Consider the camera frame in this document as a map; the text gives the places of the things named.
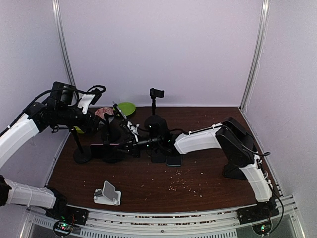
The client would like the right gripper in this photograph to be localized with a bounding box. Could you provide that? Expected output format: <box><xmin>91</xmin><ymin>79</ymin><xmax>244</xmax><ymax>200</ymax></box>
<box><xmin>113</xmin><ymin>133</ymin><xmax>161</xmax><ymax>158</ymax></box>

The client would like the black phone pink edge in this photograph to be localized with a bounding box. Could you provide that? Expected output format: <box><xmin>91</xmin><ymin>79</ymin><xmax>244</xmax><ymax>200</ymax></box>
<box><xmin>90</xmin><ymin>144</ymin><xmax>125</xmax><ymax>159</ymax></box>

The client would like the black phone front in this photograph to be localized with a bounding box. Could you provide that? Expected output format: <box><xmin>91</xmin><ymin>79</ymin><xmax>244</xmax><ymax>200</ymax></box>
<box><xmin>150</xmin><ymin>148</ymin><xmax>167</xmax><ymax>163</ymax></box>

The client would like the black round-base tall stand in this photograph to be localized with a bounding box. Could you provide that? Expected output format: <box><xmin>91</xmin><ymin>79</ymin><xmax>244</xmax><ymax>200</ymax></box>
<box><xmin>69</xmin><ymin>127</ymin><xmax>92</xmax><ymax>164</ymax></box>

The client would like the black round-base phone stand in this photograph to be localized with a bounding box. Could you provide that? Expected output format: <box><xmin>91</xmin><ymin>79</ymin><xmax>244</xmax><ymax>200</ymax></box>
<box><xmin>144</xmin><ymin>88</ymin><xmax>165</xmax><ymax>129</ymax></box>

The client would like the black phone teal edge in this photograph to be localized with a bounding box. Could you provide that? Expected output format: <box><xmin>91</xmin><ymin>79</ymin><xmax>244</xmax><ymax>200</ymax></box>
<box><xmin>166</xmin><ymin>155</ymin><xmax>183</xmax><ymax>167</ymax></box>

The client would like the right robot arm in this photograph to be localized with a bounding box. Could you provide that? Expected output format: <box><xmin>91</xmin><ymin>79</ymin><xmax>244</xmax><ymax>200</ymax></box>
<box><xmin>115</xmin><ymin>115</ymin><xmax>277</xmax><ymax>219</ymax></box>

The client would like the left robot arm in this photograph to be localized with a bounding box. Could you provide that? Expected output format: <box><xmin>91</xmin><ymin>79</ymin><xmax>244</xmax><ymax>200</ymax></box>
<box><xmin>0</xmin><ymin>82</ymin><xmax>106</xmax><ymax>220</ymax></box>

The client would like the small phone on rear stand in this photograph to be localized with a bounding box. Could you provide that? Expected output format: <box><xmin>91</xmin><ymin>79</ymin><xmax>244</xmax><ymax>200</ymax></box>
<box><xmin>112</xmin><ymin>101</ymin><xmax>127</xmax><ymax>120</ymax></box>

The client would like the white desktop phone stand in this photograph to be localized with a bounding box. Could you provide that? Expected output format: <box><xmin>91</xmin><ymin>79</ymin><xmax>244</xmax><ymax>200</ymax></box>
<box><xmin>94</xmin><ymin>180</ymin><xmax>121</xmax><ymax>206</ymax></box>

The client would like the black folding wedge stand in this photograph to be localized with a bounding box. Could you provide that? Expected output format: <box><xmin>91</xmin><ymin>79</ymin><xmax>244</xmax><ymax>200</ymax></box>
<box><xmin>222</xmin><ymin>162</ymin><xmax>247</xmax><ymax>180</ymax></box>

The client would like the white patterned bowl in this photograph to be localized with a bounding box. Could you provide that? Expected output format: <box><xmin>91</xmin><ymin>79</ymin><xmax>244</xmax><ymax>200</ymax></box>
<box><xmin>95</xmin><ymin>107</ymin><xmax>114</xmax><ymax>123</ymax></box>

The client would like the green bowl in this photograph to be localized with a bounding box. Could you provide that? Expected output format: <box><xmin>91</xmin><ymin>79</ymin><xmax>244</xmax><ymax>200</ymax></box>
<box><xmin>74</xmin><ymin>126</ymin><xmax>85</xmax><ymax>134</ymax></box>

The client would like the green plate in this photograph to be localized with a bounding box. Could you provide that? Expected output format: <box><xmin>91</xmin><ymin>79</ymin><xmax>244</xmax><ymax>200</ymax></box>
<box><xmin>118</xmin><ymin>102</ymin><xmax>136</xmax><ymax>116</ymax></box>

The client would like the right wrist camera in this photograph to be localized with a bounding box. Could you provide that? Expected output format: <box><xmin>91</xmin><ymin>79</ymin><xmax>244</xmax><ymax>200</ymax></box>
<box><xmin>119</xmin><ymin>121</ymin><xmax>140</xmax><ymax>141</ymax></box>

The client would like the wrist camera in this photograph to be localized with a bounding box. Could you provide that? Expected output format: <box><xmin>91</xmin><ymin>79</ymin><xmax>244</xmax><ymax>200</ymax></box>
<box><xmin>77</xmin><ymin>93</ymin><xmax>102</xmax><ymax>115</ymax></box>
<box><xmin>119</xmin><ymin>121</ymin><xmax>140</xmax><ymax>141</ymax></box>

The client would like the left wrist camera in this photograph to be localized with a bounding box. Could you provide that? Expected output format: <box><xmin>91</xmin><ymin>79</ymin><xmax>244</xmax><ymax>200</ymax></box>
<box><xmin>77</xmin><ymin>93</ymin><xmax>102</xmax><ymax>115</ymax></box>

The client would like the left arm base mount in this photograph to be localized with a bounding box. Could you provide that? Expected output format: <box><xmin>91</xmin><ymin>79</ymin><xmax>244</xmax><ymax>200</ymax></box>
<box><xmin>44</xmin><ymin>206</ymin><xmax>89</xmax><ymax>237</ymax></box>

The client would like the front aluminium rail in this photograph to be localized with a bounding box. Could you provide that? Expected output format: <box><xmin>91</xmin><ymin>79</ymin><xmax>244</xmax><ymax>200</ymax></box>
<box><xmin>18</xmin><ymin>195</ymin><xmax>308</xmax><ymax>238</ymax></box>

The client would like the left aluminium frame post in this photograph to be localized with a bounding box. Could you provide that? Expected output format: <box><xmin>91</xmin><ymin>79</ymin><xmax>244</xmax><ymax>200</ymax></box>
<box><xmin>52</xmin><ymin>0</ymin><xmax>76</xmax><ymax>86</ymax></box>

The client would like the aluminium frame post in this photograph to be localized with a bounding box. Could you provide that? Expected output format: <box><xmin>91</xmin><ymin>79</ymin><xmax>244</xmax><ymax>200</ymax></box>
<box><xmin>52</xmin><ymin>0</ymin><xmax>76</xmax><ymax>86</ymax></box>
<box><xmin>239</xmin><ymin>0</ymin><xmax>271</xmax><ymax>112</ymax></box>

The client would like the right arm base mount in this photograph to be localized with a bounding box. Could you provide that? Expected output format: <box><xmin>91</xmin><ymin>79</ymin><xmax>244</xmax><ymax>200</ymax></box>
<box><xmin>237</xmin><ymin>204</ymin><xmax>279</xmax><ymax>237</ymax></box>

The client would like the right aluminium frame post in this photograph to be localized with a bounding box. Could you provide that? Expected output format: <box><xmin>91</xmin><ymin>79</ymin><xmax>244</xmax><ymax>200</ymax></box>
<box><xmin>239</xmin><ymin>0</ymin><xmax>271</xmax><ymax>112</ymax></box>

